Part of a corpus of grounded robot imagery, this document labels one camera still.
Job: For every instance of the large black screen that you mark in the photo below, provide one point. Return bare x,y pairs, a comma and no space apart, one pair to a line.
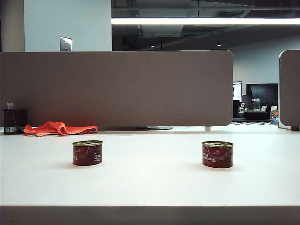
262,92

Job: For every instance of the narrow grey desk divider panel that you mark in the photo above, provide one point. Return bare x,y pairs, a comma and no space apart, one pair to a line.
289,89

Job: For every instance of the wide grey desk divider panel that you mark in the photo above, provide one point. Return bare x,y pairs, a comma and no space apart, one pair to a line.
117,89

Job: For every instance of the white paper in holder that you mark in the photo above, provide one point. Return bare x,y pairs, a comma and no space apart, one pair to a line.
10,105

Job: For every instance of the black sofa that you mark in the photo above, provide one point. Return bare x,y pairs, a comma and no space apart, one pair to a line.
255,114

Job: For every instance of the red tomato paste can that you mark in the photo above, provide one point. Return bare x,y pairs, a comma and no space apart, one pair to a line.
217,154
87,153

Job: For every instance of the metal wall switch plate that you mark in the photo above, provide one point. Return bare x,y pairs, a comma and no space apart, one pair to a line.
65,43

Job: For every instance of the black mesh pen holder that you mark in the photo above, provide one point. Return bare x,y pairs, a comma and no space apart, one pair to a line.
14,122

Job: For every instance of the long ceiling light strip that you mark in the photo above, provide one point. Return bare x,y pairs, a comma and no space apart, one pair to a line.
204,21

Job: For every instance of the orange cloth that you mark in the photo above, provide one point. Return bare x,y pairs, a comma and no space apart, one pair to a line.
58,129

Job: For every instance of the white computer monitor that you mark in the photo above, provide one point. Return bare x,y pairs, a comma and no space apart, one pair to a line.
237,91

